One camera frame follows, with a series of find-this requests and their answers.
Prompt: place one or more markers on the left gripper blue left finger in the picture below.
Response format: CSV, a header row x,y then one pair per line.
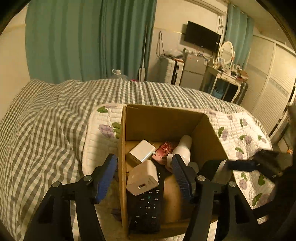
x,y
103,177

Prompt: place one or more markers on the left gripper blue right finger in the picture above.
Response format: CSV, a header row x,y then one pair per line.
x,y
185,176

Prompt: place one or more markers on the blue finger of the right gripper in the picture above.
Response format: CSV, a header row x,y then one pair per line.
x,y
241,165

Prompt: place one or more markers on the white plastic bottle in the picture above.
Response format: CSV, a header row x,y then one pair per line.
x,y
183,149

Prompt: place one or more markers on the red rose card box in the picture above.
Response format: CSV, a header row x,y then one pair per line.
x,y
160,155

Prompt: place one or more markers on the small white charger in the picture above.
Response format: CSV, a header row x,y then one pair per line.
x,y
142,178

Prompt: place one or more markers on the white charger box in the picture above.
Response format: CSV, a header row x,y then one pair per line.
x,y
141,152

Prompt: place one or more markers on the black rectangular box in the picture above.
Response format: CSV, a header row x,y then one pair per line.
x,y
216,171

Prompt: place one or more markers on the white floral quilt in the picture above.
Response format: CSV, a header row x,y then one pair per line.
x,y
117,128

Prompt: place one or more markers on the black remote control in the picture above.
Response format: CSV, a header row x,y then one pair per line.
x,y
146,209

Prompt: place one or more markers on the brown cardboard box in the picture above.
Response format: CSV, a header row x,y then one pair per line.
x,y
163,128

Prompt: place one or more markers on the blue storage basket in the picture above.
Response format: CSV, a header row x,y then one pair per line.
x,y
218,93

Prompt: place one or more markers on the grey checked bedspread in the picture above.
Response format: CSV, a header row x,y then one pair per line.
x,y
43,134

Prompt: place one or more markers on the white louvered wardrobe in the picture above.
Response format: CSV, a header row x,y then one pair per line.
x,y
271,82

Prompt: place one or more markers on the white dressing table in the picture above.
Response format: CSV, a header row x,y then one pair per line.
x,y
234,88

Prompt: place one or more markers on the clear water jug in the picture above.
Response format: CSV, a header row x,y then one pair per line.
x,y
116,74

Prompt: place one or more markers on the white suitcase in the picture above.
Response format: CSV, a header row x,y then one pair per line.
x,y
171,70

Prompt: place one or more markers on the grey small refrigerator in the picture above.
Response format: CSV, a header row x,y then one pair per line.
x,y
193,71

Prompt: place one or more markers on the white oval mirror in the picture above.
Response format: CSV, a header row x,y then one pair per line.
x,y
226,53

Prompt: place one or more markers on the teal right curtain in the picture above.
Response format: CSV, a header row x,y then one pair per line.
x,y
239,31

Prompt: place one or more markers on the teal curtain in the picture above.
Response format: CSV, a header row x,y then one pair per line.
x,y
86,40
239,31

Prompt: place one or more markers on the black wall television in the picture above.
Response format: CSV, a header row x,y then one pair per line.
x,y
202,37

